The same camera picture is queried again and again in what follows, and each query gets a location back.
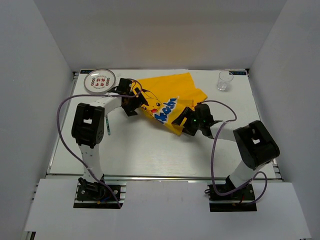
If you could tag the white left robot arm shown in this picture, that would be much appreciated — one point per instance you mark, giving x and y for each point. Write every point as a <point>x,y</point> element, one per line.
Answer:
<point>88,128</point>

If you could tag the yellow Pikachu cloth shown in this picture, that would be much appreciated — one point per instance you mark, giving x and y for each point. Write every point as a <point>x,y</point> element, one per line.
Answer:
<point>168,96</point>

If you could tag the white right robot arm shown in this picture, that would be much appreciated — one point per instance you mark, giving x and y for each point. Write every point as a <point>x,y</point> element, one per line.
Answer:
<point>255,144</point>

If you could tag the round printed plate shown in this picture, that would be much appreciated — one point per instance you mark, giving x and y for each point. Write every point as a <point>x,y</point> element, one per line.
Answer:
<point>99,81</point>

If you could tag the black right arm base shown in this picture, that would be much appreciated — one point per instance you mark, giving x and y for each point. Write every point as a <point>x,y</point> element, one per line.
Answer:
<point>239,201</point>

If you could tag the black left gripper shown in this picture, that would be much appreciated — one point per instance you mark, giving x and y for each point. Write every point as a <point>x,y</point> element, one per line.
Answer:
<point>139,101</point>

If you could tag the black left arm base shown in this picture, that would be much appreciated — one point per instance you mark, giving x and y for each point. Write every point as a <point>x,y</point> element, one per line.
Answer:
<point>93,195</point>

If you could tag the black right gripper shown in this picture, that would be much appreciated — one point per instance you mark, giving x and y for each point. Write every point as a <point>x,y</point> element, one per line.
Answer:
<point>185,113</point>

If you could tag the clear drinking glass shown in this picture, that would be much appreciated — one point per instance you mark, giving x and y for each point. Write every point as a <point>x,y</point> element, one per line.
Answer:
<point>224,79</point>

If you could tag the metal knife teal handle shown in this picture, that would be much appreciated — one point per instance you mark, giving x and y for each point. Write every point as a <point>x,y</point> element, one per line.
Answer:
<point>107,125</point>

